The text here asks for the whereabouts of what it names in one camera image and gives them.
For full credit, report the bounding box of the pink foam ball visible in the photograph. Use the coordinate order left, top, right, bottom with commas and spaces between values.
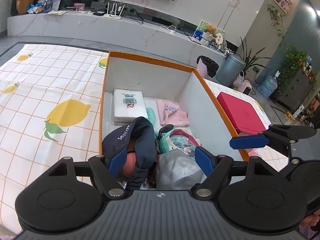
121, 152, 136, 178

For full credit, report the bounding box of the dark navy cap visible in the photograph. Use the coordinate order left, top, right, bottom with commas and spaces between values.
102, 117, 156, 194

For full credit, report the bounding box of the white printed tissue pack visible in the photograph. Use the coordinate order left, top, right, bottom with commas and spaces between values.
113, 89, 148, 122

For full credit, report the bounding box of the pink cloth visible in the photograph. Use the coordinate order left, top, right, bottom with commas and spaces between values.
156, 99, 190, 127

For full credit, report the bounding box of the grey cloth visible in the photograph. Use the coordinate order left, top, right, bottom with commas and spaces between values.
156, 149, 204, 190

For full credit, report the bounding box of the teal plush toy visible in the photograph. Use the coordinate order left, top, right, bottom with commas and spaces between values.
146, 107, 176, 154

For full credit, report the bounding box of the person's right hand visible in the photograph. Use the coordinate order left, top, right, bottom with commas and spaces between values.
300, 212, 319, 228

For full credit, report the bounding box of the red lidded clear box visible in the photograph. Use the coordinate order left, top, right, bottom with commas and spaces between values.
217, 92, 268, 136

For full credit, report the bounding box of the pink small heater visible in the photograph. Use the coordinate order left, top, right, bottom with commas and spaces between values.
236, 80, 252, 95

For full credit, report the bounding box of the water bottle jug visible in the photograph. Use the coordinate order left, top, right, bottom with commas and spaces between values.
258, 71, 280, 99

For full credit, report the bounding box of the grey round trash can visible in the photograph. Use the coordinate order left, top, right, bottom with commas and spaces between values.
216, 54, 245, 87

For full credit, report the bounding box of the pink bin with black bag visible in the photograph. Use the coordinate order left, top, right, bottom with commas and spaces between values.
196, 55, 219, 81

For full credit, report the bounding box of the green leafy potted plant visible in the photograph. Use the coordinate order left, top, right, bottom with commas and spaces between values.
237, 37, 270, 73

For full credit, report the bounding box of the orange white storage box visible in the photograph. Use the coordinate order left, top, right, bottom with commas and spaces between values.
99, 50, 251, 188

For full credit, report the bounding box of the brown teddy bear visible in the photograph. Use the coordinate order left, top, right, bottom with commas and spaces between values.
204, 24, 217, 37

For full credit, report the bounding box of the white wifi router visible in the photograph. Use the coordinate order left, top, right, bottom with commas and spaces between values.
103, 2, 125, 20

